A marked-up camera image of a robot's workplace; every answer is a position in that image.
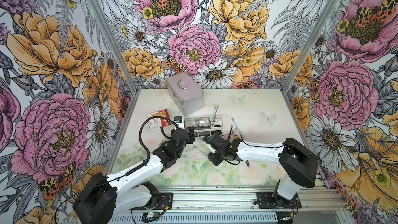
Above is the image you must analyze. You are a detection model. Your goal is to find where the grey toothbrush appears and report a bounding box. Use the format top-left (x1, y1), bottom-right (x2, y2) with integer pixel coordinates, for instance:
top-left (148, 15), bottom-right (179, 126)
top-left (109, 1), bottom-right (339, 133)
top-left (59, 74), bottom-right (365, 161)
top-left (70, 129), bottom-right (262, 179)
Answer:
top-left (212, 105), bottom-right (219, 122)

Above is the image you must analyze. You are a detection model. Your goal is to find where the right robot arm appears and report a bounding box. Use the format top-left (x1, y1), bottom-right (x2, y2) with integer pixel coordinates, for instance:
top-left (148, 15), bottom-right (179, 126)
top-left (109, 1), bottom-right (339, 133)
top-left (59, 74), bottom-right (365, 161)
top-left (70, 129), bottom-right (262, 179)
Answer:
top-left (203, 134), bottom-right (319, 202)

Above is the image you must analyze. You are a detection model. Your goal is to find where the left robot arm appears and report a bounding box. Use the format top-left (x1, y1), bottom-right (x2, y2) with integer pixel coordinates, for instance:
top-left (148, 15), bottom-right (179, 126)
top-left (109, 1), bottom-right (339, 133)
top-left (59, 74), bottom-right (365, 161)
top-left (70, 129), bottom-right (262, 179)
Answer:
top-left (73, 127), bottom-right (195, 224)

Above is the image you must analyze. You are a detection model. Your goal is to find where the cream toothbrush holder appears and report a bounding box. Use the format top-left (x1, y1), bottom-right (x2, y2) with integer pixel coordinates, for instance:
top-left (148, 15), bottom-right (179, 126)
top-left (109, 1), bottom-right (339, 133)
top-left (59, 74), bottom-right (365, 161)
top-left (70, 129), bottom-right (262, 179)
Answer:
top-left (183, 116), bottom-right (224, 138)

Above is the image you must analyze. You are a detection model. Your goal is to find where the black toothbrush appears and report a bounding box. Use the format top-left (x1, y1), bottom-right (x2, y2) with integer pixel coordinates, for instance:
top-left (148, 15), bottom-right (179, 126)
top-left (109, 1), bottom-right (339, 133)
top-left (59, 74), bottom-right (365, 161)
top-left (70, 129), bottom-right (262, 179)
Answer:
top-left (227, 125), bottom-right (233, 142)

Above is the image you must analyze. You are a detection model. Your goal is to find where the clear cup left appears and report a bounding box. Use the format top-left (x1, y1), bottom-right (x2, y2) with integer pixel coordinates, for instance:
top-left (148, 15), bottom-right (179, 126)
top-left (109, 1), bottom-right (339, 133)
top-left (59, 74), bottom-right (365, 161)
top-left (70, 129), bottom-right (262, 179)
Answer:
top-left (184, 118), bottom-right (198, 130)

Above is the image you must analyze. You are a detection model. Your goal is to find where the clear cup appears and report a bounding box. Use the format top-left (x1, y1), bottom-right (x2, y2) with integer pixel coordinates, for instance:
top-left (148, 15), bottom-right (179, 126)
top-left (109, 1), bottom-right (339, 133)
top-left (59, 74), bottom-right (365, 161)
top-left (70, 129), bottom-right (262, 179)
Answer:
top-left (198, 117), bottom-right (211, 130)
top-left (184, 118), bottom-right (198, 130)

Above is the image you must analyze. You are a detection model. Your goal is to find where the clear cup right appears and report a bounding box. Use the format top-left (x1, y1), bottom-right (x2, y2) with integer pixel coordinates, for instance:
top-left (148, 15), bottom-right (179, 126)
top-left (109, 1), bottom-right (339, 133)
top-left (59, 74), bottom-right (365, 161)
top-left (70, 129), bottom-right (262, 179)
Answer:
top-left (198, 117), bottom-right (211, 130)

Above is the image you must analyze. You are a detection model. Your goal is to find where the red white small box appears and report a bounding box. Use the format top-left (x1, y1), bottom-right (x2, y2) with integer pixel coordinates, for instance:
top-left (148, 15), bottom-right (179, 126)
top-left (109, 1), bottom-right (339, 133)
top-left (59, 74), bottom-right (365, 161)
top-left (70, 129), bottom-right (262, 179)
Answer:
top-left (147, 109), bottom-right (171, 130)

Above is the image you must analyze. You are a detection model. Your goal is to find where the silver aluminium case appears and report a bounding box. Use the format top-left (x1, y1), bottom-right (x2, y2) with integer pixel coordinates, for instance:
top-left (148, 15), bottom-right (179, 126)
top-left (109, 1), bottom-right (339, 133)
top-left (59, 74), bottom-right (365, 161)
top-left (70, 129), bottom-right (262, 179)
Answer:
top-left (166, 72), bottom-right (205, 116)

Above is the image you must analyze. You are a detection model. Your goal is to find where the green circuit board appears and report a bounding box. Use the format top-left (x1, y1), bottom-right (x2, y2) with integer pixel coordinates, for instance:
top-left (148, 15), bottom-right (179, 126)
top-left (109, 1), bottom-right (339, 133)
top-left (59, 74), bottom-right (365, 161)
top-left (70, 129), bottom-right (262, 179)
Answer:
top-left (141, 212), bottom-right (159, 223)

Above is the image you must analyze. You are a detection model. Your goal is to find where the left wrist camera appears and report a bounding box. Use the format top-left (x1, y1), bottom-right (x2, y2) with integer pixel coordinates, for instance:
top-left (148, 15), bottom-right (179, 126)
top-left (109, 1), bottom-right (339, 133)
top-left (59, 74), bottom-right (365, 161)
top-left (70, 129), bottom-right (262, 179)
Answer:
top-left (174, 116), bottom-right (184, 129)

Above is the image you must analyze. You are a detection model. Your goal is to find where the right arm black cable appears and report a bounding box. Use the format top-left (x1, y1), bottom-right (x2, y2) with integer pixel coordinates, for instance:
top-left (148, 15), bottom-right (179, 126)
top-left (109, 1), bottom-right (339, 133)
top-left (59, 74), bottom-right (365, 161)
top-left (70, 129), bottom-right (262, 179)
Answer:
top-left (217, 133), bottom-right (327, 181)

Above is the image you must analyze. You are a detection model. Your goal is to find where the aluminium front rail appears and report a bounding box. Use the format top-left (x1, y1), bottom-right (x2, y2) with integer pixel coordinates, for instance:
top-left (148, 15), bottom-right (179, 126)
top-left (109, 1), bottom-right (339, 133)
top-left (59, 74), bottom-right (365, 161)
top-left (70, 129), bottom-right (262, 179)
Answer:
top-left (107, 186), bottom-right (354, 224)

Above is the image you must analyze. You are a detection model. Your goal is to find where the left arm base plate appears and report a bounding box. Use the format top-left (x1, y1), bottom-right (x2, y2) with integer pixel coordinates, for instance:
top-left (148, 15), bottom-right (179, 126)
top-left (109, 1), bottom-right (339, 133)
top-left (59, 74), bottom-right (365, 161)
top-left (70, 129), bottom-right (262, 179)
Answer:
top-left (132, 192), bottom-right (174, 211)

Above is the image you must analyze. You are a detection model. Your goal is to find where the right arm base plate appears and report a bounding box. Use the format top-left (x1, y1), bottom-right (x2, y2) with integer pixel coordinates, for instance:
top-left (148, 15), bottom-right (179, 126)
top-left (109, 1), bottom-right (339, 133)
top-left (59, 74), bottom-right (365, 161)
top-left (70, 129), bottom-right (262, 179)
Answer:
top-left (254, 191), bottom-right (302, 209)

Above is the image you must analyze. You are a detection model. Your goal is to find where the aluminium corner post left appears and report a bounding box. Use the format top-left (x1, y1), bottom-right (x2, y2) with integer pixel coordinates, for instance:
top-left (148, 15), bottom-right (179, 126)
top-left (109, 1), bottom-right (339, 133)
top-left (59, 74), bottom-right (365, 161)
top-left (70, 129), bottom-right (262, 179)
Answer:
top-left (86, 0), bottom-right (138, 96)

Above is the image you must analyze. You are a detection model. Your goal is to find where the aluminium corner post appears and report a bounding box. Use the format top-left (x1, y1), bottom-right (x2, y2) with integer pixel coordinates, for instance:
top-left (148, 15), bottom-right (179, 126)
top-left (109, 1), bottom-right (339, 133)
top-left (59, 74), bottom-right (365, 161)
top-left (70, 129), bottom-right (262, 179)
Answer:
top-left (86, 0), bottom-right (138, 96)
top-left (281, 0), bottom-right (355, 94)

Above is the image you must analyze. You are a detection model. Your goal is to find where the aluminium corner post right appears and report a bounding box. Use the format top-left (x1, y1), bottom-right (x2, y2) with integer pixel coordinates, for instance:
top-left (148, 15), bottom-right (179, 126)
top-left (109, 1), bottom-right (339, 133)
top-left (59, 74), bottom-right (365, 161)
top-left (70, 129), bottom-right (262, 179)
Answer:
top-left (281, 0), bottom-right (355, 94)

